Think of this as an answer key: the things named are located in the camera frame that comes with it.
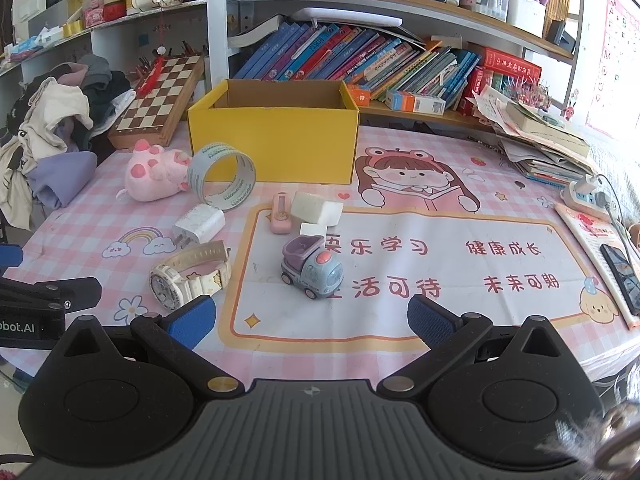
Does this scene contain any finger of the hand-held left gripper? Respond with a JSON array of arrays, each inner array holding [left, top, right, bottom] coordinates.
[[0, 276, 103, 314], [0, 243, 25, 269]]

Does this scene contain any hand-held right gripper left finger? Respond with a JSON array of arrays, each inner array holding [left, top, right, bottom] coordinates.
[[60, 295, 244, 402]]

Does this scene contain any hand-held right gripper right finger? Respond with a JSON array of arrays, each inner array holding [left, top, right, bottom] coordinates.
[[377, 294, 576, 402]]

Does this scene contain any white wristwatch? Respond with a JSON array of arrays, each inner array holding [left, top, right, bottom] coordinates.
[[149, 240, 232, 311]]

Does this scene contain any white charger plug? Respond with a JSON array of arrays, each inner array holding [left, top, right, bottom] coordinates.
[[171, 203, 226, 250]]

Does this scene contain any blue purple toy truck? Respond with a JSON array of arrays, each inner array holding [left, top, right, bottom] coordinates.
[[280, 235, 345, 302]]

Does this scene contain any clear tape roll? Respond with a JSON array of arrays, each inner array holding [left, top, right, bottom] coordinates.
[[186, 142, 257, 210]]

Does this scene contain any pink plush toy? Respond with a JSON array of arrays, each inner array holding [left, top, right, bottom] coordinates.
[[116, 140, 193, 203]]

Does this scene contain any white foam block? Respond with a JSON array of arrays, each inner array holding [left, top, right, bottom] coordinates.
[[291, 190, 344, 226]]

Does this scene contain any yellow cardboard box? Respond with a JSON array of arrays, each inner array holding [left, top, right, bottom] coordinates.
[[187, 79, 361, 184]]

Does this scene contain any pink checkered desktop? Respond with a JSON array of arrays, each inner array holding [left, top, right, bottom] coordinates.
[[0, 120, 640, 396]]

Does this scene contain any pile of clothes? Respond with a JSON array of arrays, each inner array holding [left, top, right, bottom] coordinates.
[[0, 54, 138, 231]]

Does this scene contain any red white booklet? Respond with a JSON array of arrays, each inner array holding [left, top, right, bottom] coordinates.
[[554, 202, 640, 331]]

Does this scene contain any white power strip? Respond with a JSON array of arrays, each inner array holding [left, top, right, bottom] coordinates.
[[560, 180, 613, 221]]

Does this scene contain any black smartphone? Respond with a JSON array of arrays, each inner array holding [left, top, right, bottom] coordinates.
[[600, 242, 640, 316]]

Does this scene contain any wooden chessboard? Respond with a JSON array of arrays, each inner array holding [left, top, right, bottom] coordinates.
[[107, 54, 206, 150]]

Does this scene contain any stack of papers and books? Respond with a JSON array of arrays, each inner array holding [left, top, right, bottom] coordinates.
[[472, 85, 608, 191]]

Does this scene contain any blue orange white carton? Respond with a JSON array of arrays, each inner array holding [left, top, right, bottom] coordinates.
[[385, 90, 446, 116]]

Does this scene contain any red tassel ornament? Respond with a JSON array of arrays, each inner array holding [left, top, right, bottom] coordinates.
[[137, 45, 168, 96]]

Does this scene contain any thick red dictionary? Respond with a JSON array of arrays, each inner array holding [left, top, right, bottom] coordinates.
[[481, 49, 542, 80]]

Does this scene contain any white bookshelf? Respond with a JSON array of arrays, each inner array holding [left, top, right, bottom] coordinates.
[[0, 0, 583, 126]]

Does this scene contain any row of colourful books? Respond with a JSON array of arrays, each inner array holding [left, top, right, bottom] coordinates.
[[232, 22, 543, 116]]

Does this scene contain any thick paperback book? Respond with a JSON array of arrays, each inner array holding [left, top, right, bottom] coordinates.
[[235, 14, 286, 48]]

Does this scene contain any white flat folder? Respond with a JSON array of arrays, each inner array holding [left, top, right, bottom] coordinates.
[[290, 7, 403, 28]]

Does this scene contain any white storage box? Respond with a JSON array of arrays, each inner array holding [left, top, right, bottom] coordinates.
[[507, 0, 546, 38]]

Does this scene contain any fluffy grey keychain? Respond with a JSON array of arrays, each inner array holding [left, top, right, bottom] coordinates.
[[537, 402, 640, 480]]

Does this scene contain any wall poster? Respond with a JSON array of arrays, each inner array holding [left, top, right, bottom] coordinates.
[[585, 0, 640, 138]]

